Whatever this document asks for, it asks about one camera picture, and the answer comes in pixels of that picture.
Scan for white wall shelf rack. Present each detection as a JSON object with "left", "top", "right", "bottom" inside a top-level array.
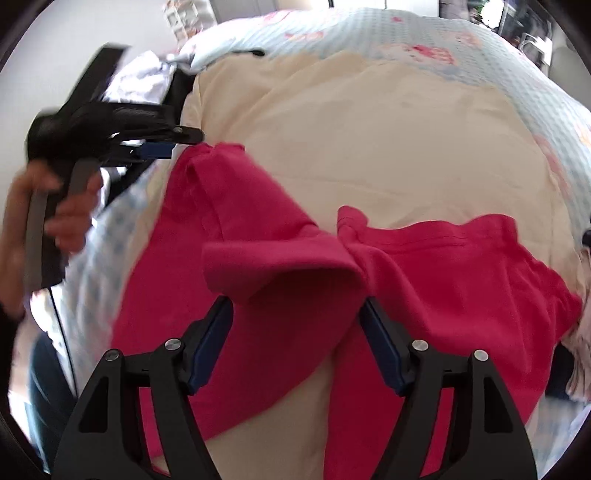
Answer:
[{"left": 163, "top": 0, "right": 217, "bottom": 41}]

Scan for cream and pink shirt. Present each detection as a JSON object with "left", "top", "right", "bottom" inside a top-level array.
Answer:
[{"left": 112, "top": 52, "right": 583, "bottom": 479}]

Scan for white garment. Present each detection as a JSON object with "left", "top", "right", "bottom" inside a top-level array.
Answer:
[{"left": 103, "top": 51, "right": 184, "bottom": 105}]

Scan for person's dark jeans leg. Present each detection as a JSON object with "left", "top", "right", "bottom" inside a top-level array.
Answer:
[{"left": 27, "top": 333, "right": 76, "bottom": 471}]

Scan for person's left hand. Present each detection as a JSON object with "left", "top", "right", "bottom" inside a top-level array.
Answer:
[{"left": 1, "top": 160, "right": 103, "bottom": 320}]

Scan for blue checkered floral bedspread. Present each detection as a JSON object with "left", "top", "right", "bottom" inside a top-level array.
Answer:
[{"left": 61, "top": 9, "right": 590, "bottom": 477}]

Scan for navy and pink folded clothes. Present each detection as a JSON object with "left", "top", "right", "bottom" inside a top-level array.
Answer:
[{"left": 563, "top": 229, "right": 590, "bottom": 402}]

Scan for dark wardrobe cabinet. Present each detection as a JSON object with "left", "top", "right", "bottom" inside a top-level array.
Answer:
[{"left": 438, "top": 0, "right": 565, "bottom": 75}]

